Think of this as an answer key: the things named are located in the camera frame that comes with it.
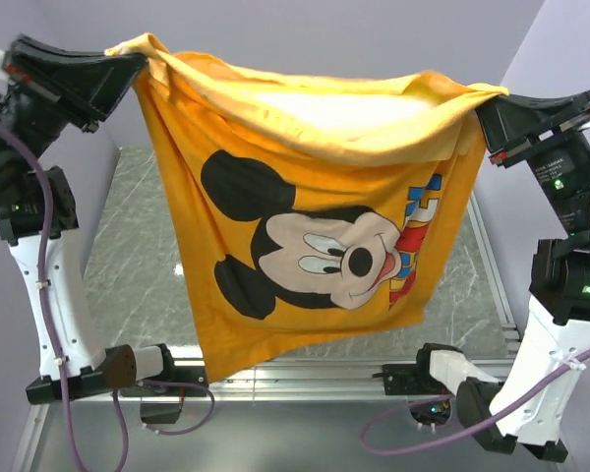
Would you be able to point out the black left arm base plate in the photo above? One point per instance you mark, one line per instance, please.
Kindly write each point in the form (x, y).
(190, 377)

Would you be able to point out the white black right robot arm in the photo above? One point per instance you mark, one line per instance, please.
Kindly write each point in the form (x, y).
(526, 408)

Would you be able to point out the aluminium front rail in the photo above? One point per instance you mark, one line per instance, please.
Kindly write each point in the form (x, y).
(287, 380)

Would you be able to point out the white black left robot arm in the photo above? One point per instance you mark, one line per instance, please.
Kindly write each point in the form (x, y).
(39, 223)

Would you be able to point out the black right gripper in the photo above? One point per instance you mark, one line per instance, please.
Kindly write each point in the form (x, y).
(512, 122)

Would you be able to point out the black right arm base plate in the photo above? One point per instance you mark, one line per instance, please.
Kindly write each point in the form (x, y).
(407, 380)

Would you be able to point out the orange pillowcase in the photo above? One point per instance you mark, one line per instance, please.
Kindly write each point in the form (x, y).
(306, 209)

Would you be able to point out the aluminium side rail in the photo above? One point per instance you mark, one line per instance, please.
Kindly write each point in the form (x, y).
(509, 328)

